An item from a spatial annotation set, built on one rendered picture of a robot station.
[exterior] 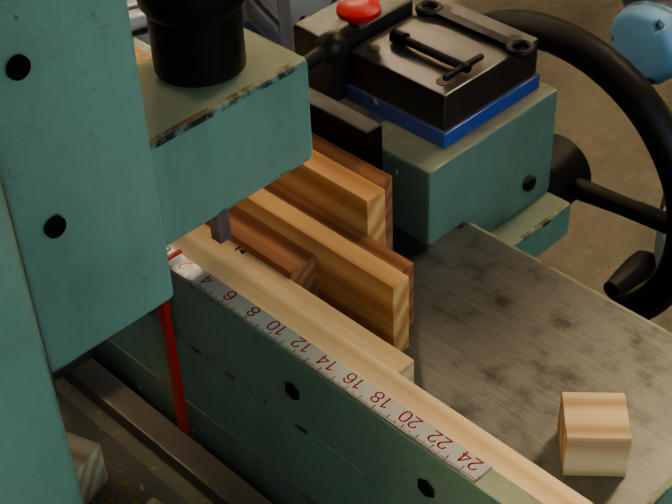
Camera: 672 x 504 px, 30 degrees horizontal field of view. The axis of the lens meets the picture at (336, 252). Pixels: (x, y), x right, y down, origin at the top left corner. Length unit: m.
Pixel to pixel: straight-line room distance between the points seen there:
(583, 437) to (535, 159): 0.28
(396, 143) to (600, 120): 1.78
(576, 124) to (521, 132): 1.70
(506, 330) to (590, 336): 0.05
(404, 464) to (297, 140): 0.20
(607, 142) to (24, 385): 2.05
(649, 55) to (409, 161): 0.38
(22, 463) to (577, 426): 0.29
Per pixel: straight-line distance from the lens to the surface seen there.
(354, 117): 0.79
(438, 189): 0.82
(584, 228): 2.30
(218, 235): 0.77
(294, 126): 0.72
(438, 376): 0.75
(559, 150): 1.04
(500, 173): 0.87
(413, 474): 0.66
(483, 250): 0.83
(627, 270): 1.10
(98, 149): 0.58
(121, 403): 0.87
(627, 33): 1.15
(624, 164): 2.47
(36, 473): 0.60
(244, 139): 0.70
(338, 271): 0.75
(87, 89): 0.56
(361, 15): 0.84
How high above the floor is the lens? 1.44
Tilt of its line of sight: 40 degrees down
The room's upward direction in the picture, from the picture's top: 3 degrees counter-clockwise
